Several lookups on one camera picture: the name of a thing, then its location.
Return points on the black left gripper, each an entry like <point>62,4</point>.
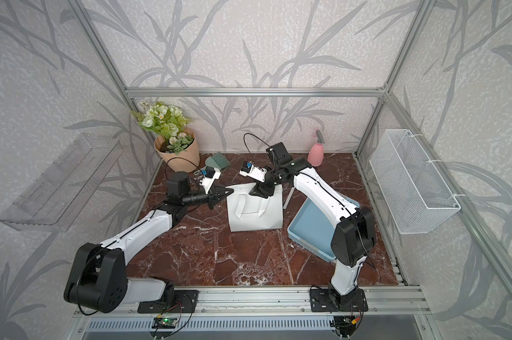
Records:
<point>216,194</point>

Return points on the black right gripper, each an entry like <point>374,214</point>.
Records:
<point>262,190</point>

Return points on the white insulated delivery bag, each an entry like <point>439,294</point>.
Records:
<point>251,213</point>

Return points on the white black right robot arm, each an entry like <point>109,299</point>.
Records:
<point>354,228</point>

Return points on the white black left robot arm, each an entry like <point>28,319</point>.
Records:
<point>98,279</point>

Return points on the pink spray bottle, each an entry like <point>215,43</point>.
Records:
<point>316,154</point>

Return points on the white strip on table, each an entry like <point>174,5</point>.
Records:
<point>288,199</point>

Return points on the small green hand brush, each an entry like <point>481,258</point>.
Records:
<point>218,161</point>

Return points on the light blue plastic basket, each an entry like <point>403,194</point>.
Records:
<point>312,230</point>

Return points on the artificial green white plant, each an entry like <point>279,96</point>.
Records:
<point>166,121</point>

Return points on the green circuit board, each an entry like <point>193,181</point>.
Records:
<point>165,323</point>

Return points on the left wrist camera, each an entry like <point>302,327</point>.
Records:
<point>209,176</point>

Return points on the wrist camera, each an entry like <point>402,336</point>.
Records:
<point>249,169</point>
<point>209,176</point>

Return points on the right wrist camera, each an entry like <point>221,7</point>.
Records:
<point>249,169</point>

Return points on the clear plastic wall shelf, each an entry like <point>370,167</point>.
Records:
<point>53,202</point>

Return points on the white wire mesh basket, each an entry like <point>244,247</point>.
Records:
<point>415,192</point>

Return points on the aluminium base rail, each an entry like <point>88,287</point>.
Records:
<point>394,312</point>

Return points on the right circuit board with wires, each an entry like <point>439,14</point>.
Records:
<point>345,323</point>

